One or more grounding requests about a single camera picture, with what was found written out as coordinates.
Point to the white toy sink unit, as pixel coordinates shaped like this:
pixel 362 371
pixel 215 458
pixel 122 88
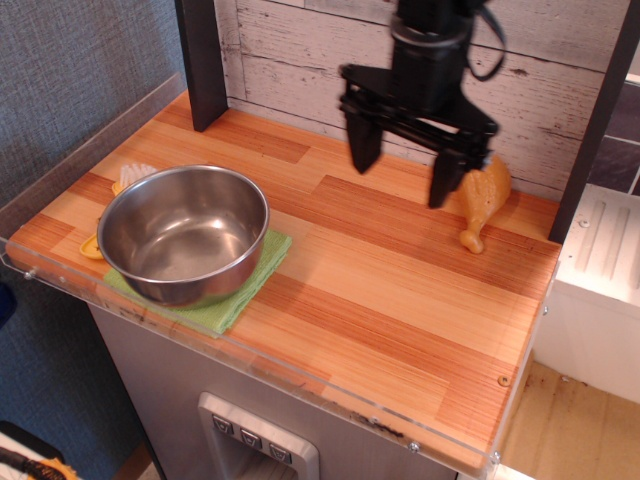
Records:
pixel 589 329

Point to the clear acrylic table guard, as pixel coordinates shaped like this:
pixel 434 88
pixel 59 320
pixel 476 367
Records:
pixel 425 352

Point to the yellow toy brush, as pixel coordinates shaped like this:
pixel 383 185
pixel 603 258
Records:
pixel 129 174

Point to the dark left shelf post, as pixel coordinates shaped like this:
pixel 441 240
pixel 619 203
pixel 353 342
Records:
pixel 202 58

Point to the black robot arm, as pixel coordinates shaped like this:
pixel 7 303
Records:
pixel 420 22

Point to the green cloth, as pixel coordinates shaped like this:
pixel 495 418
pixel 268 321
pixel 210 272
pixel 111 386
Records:
pixel 219 316

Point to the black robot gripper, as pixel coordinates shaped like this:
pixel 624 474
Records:
pixel 419 98

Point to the orange black object bottom left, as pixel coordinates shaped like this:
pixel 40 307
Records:
pixel 26 456

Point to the yellow toy chicken drumstick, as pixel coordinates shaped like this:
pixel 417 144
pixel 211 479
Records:
pixel 483 192

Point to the silver dispenser panel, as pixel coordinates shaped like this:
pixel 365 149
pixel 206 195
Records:
pixel 260 440

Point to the stainless steel bowl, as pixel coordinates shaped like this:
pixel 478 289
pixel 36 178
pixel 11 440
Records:
pixel 186 236

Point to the grey toy fridge cabinet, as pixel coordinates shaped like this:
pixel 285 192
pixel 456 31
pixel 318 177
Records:
pixel 166 380

